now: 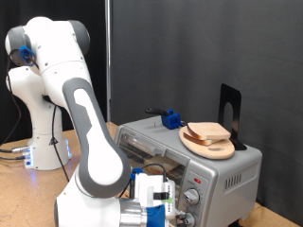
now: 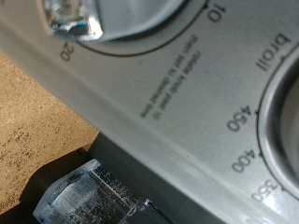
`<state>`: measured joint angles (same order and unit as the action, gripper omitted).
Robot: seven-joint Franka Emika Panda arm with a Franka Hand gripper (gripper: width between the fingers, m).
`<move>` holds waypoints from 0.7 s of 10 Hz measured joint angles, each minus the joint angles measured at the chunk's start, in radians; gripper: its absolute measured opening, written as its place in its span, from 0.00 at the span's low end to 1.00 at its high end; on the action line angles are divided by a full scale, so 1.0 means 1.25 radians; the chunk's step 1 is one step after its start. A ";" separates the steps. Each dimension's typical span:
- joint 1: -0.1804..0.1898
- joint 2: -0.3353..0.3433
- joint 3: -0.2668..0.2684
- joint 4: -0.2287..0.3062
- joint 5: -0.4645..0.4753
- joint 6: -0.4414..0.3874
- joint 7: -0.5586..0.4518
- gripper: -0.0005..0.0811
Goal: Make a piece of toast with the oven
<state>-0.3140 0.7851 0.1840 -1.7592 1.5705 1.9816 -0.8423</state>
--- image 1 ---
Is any wrist camera on blue mount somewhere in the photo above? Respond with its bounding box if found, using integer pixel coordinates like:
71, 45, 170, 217
145, 182, 178, 227

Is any silver toaster oven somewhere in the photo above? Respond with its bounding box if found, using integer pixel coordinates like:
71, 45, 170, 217
114, 114, 263, 227

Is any blue cable clip on arm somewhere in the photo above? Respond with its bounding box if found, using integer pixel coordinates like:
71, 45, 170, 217
18, 45, 37, 67

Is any silver oven dial knob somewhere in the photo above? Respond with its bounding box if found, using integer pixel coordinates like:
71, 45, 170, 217
182, 212, 197, 227
184, 188, 201, 206

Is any black fabric curtain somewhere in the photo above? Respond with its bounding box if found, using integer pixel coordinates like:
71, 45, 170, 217
0, 0, 110, 145

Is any dark grey fabric backdrop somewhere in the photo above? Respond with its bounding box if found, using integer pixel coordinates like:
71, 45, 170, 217
110, 0, 303, 226

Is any black metal bookend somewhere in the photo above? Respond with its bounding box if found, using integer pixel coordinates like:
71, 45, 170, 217
218, 83, 248, 151

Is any round wooden cutting board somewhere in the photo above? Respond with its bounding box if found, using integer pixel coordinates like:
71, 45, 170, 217
178, 126, 236, 161

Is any metal spatula with blue block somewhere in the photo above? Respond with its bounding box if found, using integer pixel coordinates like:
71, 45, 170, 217
145, 108, 187, 131

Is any black base cable silver connector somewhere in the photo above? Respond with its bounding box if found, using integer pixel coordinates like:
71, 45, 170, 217
0, 146, 31, 154

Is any vertical metal pole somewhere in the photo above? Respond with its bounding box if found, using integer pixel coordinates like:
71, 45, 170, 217
104, 0, 113, 123

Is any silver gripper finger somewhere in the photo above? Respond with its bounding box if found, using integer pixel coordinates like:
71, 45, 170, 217
175, 211, 190, 221

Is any glass oven door with handle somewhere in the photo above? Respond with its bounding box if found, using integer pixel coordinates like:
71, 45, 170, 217
116, 130, 190, 204

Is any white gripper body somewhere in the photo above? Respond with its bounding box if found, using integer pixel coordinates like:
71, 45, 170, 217
134, 172, 176, 209

